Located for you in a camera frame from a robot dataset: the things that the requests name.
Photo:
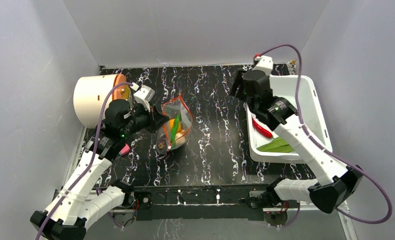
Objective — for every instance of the clear zip top bag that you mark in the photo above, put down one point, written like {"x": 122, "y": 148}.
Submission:
{"x": 171, "y": 108}

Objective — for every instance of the green chili pepper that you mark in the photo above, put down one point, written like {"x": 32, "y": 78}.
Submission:
{"x": 175, "y": 128}

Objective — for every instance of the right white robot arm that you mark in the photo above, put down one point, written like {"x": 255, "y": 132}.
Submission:
{"x": 334, "y": 180}

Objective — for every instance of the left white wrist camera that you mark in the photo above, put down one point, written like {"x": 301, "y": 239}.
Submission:
{"x": 143, "y": 95}

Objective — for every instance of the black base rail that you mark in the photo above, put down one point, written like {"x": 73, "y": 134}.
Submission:
{"x": 231, "y": 201}

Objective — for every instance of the red chili pepper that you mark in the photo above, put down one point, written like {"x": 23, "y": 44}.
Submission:
{"x": 260, "y": 129}

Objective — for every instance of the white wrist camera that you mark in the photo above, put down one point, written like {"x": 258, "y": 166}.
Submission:
{"x": 143, "y": 95}
{"x": 263, "y": 63}

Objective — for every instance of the green leaf vegetable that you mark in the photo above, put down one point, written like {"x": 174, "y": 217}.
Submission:
{"x": 277, "y": 145}

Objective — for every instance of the orange fruit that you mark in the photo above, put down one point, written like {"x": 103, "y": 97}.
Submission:
{"x": 171, "y": 123}

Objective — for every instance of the white plastic bin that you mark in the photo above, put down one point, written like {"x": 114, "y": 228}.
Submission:
{"x": 312, "y": 114}

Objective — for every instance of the garlic bulb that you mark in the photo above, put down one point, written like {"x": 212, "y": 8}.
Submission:
{"x": 179, "y": 139}

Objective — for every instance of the dark red apple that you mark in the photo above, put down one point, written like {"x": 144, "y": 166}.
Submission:
{"x": 162, "y": 145}

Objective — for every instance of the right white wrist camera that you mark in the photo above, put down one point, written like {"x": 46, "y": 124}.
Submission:
{"x": 263, "y": 63}

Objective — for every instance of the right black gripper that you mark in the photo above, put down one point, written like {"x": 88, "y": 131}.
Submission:
{"x": 237, "y": 86}

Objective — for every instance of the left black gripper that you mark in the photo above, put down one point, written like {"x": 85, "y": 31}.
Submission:
{"x": 156, "y": 120}

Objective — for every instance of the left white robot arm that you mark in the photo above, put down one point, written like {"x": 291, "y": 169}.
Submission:
{"x": 70, "y": 214}

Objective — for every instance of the white cylinder orange lid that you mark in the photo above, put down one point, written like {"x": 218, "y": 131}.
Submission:
{"x": 89, "y": 95}

